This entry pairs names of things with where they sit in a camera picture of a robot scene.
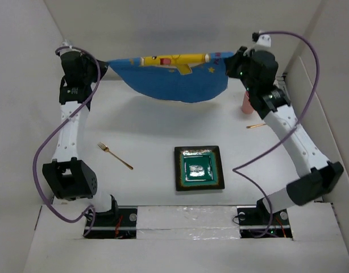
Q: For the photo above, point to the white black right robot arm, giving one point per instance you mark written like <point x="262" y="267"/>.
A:
<point x="317" y="174"/>

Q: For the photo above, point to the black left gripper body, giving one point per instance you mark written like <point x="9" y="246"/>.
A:
<point x="90" y="75"/>

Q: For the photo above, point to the gold spoon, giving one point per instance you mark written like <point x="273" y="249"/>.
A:
<point x="255" y="126"/>

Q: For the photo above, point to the pink plastic cup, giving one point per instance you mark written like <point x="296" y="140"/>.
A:
<point x="246" y="106"/>

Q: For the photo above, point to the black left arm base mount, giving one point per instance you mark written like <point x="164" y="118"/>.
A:
<point x="117" y="223"/>

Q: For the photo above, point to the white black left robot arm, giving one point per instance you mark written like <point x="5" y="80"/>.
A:
<point x="69" y="177"/>

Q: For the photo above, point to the square green black plate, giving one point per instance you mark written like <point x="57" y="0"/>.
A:
<point x="198" y="168"/>

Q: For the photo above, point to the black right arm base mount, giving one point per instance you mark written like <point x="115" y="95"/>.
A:
<point x="254" y="221"/>

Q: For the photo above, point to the blue pikachu cloth napkin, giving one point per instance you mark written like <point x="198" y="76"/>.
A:
<point x="186" y="78"/>

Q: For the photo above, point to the gold fork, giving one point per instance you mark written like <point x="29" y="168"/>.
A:
<point x="106" y="149"/>

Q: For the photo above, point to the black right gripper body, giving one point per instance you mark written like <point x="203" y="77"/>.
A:
<point x="245" y="57"/>

